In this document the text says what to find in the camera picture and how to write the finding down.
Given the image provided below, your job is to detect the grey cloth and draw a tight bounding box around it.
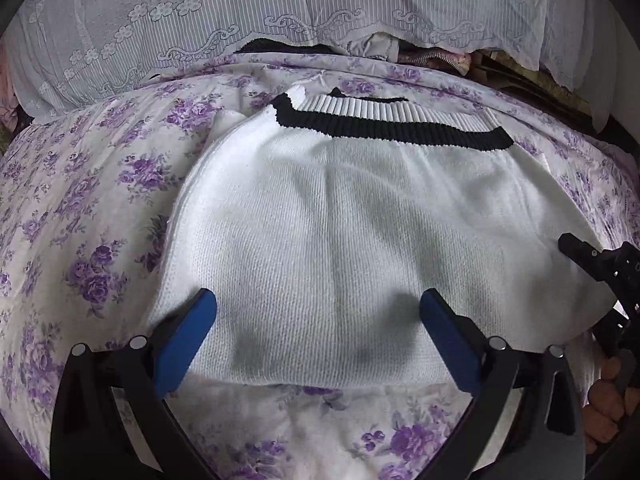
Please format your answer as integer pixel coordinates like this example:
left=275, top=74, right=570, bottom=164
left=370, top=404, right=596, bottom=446
left=345, top=32, right=402, bottom=62

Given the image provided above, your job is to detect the person's right hand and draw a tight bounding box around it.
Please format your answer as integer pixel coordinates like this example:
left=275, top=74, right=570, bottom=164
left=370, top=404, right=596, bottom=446
left=584, top=354, right=632, bottom=456

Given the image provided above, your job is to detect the white sweater with black stripes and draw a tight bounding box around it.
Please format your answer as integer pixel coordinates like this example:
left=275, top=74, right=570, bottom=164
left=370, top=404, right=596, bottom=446
left=145, top=86, right=619, bottom=391

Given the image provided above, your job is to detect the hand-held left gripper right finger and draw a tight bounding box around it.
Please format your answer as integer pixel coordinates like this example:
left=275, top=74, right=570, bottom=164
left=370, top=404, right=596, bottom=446
left=419, top=288, right=587, bottom=480

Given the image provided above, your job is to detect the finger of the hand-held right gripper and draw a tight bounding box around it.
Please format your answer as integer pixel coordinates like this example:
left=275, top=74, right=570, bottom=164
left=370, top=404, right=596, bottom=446
left=558, top=232, right=617, bottom=281

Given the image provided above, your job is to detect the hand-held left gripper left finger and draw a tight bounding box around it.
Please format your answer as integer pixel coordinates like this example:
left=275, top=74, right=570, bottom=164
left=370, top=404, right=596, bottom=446
left=49, top=287, right=219, bottom=480

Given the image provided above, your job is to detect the purple floral bedsheet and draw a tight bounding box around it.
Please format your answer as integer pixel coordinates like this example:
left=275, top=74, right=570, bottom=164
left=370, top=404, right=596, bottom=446
left=0, top=52, right=640, bottom=480

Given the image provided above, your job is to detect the white lace cloth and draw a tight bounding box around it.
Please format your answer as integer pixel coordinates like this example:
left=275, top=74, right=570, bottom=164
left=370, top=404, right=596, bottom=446
left=10, top=0, right=640, bottom=126

